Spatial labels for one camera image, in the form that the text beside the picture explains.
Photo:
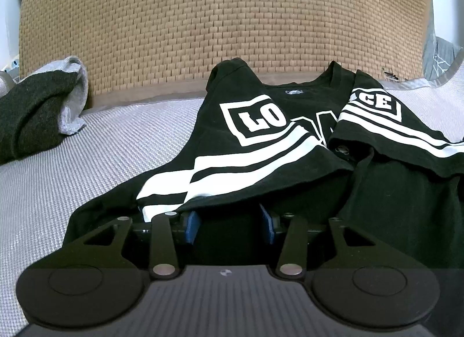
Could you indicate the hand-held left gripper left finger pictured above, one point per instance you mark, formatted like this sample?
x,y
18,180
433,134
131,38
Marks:
x,y
191,228

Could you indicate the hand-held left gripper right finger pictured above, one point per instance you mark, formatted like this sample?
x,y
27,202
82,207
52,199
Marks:
x,y
267,230

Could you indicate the black white-print shirt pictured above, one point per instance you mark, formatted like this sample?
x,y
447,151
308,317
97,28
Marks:
x,y
398,206

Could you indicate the dark grey sweatshirt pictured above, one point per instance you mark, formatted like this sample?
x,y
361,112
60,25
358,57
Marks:
x,y
32,116

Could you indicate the tan woven headboard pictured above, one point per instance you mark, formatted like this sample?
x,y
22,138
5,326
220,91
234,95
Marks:
x,y
217,14

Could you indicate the grey patterned cloth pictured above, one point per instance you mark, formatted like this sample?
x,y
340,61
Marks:
x,y
440,58

